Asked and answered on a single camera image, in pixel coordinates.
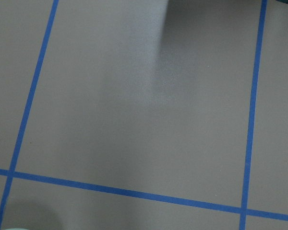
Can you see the green bowl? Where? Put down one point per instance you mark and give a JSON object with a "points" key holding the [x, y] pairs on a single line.
{"points": [[16, 229]]}

